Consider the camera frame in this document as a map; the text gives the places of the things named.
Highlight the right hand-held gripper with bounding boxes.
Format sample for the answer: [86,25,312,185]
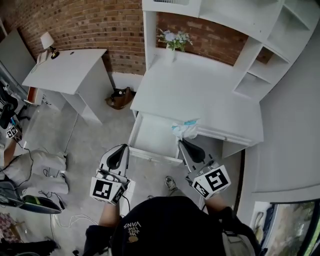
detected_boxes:
[177,139,231,200]

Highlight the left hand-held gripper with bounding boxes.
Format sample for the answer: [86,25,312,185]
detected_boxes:
[90,144,131,206]

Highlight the white plastic bag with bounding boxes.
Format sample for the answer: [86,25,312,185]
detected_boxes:
[170,118,202,141]

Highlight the white desk drawer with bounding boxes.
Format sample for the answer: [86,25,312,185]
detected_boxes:
[195,125,254,147]
[127,111,185,167]

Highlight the grey shoulder bag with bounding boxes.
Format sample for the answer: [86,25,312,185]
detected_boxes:
[220,230,257,256]

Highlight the person's right forearm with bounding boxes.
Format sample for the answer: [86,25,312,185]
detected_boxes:
[204,194,234,216]

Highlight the person's left forearm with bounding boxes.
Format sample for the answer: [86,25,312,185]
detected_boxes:
[97,201,122,227]

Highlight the white box with red interior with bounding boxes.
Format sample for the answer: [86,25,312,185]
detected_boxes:
[23,85,42,106]

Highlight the person's right shoe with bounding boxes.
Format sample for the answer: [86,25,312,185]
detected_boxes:
[164,175,179,192]

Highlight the person's green trousers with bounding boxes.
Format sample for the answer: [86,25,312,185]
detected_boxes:
[168,187,187,199]

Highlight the brown leather bag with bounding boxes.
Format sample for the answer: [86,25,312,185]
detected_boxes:
[104,86,137,111]

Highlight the person's black shirt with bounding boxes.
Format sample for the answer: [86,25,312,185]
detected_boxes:
[83,195,264,256]

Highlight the black green-striped bag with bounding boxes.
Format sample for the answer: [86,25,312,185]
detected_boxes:
[19,194,63,215]

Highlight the small white desk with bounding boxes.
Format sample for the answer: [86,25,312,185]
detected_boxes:
[21,48,109,125]

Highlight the white vase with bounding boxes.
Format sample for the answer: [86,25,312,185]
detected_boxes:
[164,46,177,64]

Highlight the pale artificial flower bouquet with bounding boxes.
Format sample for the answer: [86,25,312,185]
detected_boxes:
[156,28,194,53]

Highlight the glass window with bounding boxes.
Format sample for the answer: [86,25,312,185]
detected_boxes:
[270,199,320,256]

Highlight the table lamp with white shade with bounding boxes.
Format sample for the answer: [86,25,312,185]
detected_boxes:
[39,31,60,61]

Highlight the pale grey cabinet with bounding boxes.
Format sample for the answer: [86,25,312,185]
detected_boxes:
[0,28,37,87]

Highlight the white shelf hutch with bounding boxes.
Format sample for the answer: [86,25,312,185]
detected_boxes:
[141,0,320,101]

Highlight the coiled white cable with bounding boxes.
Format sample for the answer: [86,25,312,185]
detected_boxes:
[49,213,100,229]

